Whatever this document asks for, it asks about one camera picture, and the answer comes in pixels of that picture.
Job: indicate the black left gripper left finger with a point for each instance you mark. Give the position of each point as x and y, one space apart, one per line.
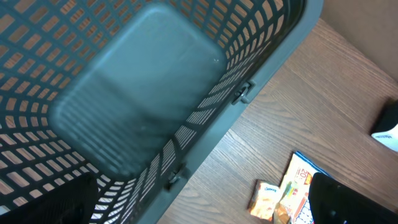
72 202

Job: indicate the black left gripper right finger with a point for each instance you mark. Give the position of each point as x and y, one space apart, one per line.
334 203

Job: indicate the yellow red snack bag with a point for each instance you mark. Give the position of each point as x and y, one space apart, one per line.
294 205

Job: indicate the small orange snack packet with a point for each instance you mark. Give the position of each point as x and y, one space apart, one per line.
264 200

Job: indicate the white barcode scanner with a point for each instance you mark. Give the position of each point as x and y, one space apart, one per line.
384 129

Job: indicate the grey plastic shopping basket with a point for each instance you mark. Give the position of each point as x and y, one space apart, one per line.
135 92

